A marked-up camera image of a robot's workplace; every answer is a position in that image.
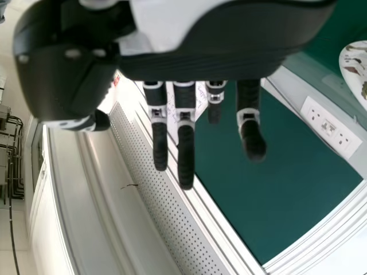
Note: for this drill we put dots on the white double socket panel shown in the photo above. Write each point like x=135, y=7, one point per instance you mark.
x=329, y=126

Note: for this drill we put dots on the white handwritten paper note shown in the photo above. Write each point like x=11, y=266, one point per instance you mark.
x=200, y=98

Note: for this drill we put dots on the black pipe rack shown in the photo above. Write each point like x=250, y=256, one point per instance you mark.
x=15, y=189

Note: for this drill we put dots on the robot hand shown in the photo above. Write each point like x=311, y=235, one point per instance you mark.
x=200, y=34

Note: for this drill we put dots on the plate with brown leaf pattern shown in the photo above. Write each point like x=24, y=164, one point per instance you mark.
x=355, y=66

